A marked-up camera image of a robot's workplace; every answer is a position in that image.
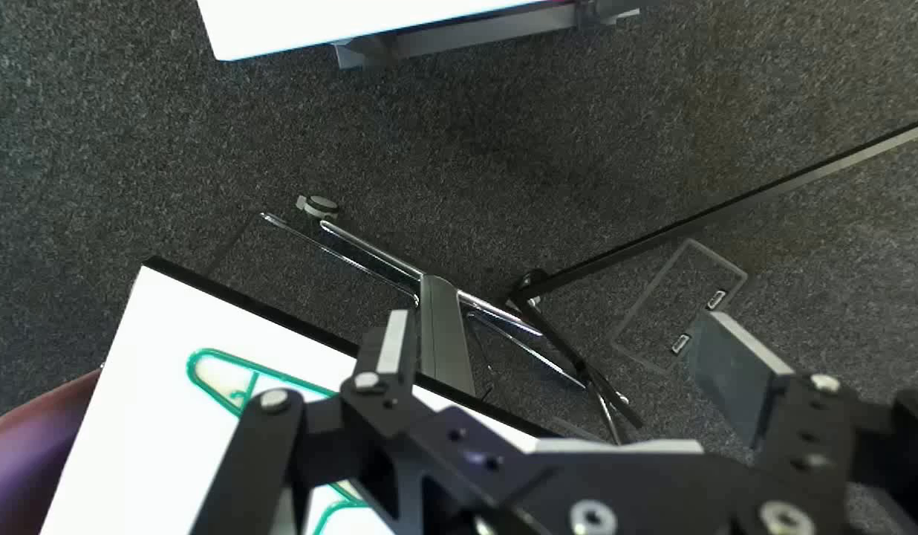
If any black clothes rack base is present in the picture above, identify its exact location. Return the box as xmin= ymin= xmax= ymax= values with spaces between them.
xmin=261 ymin=123 xmax=918 ymax=440

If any purple chair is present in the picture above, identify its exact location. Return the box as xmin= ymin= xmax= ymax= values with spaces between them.
xmin=0 ymin=373 xmax=98 ymax=535

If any white table with hanger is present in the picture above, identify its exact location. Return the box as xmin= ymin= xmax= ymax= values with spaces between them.
xmin=38 ymin=258 xmax=707 ymax=535

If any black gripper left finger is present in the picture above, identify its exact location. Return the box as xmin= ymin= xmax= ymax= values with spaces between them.
xmin=341 ymin=276 xmax=476 ymax=413

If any white far table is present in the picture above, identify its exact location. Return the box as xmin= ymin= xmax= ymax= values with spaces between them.
xmin=196 ymin=0 xmax=646 ymax=70

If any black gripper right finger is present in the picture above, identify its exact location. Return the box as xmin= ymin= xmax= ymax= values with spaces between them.
xmin=686 ymin=312 xmax=794 ymax=446

